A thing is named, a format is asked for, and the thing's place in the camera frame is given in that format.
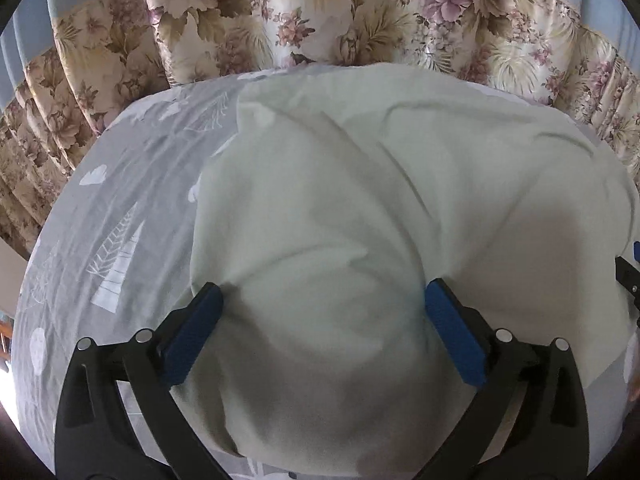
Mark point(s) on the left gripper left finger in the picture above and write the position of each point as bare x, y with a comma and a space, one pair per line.
94, 438

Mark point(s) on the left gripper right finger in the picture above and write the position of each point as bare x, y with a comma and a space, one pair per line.
528, 418

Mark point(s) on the beige hooded jacket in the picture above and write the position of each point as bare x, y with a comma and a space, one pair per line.
337, 198

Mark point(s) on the wooden chair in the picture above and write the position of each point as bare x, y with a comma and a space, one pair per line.
6, 335

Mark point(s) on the grey patterned bed sheet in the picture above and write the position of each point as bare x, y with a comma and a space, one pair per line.
115, 253

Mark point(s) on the blue floral curtain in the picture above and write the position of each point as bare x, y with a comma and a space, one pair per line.
70, 67

